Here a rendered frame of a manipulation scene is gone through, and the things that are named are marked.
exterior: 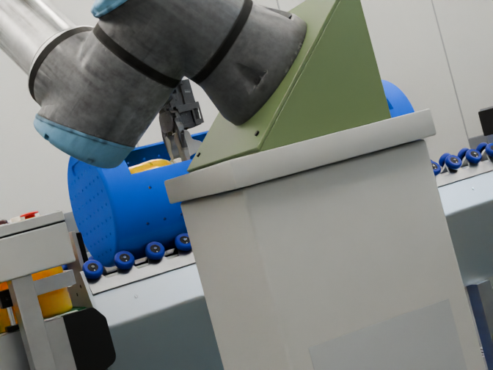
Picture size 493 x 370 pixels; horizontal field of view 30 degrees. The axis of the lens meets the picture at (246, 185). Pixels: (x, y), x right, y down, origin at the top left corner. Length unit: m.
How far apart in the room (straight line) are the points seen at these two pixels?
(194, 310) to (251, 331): 0.74
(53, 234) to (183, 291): 0.42
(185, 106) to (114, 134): 0.82
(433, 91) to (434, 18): 0.51
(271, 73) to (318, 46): 0.08
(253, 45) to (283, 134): 0.15
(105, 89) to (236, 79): 0.19
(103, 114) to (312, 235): 0.35
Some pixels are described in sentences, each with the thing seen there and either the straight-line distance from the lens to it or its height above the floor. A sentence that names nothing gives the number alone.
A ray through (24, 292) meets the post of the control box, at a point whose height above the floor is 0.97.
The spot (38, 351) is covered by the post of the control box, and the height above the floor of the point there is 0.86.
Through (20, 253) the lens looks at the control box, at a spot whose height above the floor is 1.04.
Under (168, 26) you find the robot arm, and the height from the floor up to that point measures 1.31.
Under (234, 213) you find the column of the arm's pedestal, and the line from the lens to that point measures 1.27.
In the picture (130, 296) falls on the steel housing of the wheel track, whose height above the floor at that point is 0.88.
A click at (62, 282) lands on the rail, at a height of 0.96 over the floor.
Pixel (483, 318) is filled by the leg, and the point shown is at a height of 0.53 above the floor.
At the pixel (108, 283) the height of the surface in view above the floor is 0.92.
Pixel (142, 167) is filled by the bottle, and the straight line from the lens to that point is 2.11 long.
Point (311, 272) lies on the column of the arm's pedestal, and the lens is 1.25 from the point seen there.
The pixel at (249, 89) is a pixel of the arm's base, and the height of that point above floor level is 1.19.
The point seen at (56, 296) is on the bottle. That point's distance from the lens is 1.90.
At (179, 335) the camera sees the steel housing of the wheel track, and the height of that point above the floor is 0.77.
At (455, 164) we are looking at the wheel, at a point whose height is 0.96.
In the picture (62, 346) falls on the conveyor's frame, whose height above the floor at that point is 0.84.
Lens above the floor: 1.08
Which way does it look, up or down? 1 degrees down
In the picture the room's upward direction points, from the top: 15 degrees counter-clockwise
